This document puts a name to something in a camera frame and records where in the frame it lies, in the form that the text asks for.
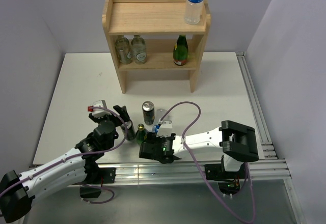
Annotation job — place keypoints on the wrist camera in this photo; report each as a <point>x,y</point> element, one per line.
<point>97,109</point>
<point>165,128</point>

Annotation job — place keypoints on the blue label water bottle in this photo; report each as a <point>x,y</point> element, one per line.
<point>193,11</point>
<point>158,115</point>

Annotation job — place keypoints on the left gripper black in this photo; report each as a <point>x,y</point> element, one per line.
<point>118,121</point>

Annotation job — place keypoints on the clear glass bottle left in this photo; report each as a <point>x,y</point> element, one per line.
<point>123,49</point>

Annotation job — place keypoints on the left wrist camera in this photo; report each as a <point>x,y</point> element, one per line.
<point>97,109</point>

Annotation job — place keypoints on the clear glass bottle right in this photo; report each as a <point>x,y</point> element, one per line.
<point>138,49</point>

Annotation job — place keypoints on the clear glass bottle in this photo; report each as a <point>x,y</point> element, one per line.
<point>138,49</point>
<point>123,49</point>

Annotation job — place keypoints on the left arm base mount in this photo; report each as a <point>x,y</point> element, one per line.
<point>104,176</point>

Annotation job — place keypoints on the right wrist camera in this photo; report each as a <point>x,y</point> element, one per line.
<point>165,128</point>

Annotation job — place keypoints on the dark beverage can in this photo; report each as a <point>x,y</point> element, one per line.
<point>148,112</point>
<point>128,130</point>

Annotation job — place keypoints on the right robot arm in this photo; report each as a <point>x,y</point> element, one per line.
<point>236,142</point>

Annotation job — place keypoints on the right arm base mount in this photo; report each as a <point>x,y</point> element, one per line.
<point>229,183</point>

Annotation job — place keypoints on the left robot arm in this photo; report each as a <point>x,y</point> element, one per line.
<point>20,191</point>

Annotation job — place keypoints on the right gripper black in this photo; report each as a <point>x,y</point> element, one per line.
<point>152,137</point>

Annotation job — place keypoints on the green glass bottle yellow label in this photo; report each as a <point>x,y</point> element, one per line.
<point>180,52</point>

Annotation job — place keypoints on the wooden two-tier shelf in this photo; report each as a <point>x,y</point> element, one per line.
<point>158,18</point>

